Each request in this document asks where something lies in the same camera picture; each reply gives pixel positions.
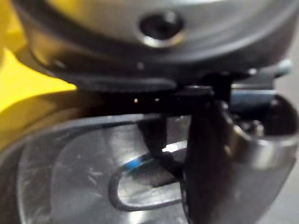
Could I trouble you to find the yellow shelf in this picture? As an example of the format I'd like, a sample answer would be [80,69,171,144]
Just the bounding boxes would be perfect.
[0,0,99,152]

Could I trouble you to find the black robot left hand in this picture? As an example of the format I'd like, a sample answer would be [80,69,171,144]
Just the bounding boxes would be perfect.
[13,0,299,224]

